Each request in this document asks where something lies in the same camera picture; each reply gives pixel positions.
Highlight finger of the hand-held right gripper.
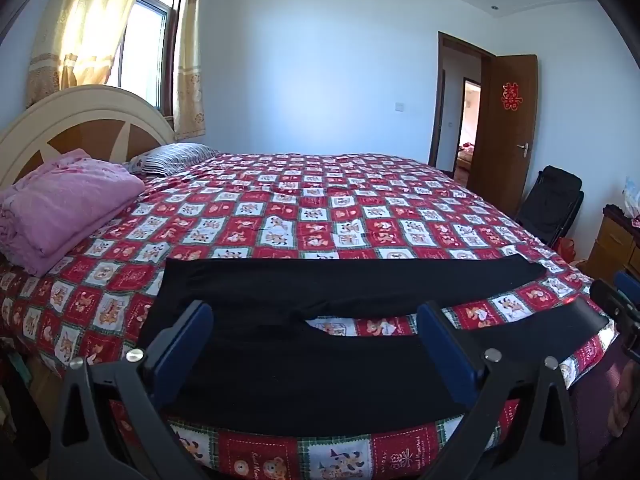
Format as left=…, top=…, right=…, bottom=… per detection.
left=589, top=280, right=640, bottom=356
left=614, top=271, right=640, bottom=307

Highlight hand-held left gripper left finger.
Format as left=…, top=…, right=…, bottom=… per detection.
left=47, top=300, right=216, bottom=480

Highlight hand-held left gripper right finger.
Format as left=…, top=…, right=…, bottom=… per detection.
left=416, top=301, right=581, bottom=480

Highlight black pants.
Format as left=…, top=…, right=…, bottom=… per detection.
left=137, top=255, right=613, bottom=436

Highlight brown wooden cabinet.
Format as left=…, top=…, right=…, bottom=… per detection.
left=582, top=204, right=640, bottom=286

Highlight purple printed cloth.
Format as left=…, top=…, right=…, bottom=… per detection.
left=570, top=345, right=640, bottom=466

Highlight black folding chair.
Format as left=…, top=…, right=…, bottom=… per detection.
left=515, top=165, right=585, bottom=251

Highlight brown wooden door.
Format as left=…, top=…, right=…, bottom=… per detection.
left=480, top=54, right=540, bottom=218

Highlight red printed patchwork bedspread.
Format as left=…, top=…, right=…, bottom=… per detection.
left=0, top=152, right=621, bottom=480

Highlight striped pillow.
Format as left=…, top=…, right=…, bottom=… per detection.
left=127, top=142, right=221, bottom=177

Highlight folded pink blanket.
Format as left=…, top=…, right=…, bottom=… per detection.
left=0, top=148, right=147, bottom=277

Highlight cream and wood headboard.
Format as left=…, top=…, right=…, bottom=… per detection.
left=0, top=85, right=176, bottom=188

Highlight yellow patterned curtain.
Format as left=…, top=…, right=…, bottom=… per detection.
left=25, top=0, right=153, bottom=108
left=172, top=0, right=207, bottom=141

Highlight window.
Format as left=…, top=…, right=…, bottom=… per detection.
left=117, top=0, right=188, bottom=116

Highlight brown door frame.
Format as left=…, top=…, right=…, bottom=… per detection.
left=429, top=31, right=496, bottom=178

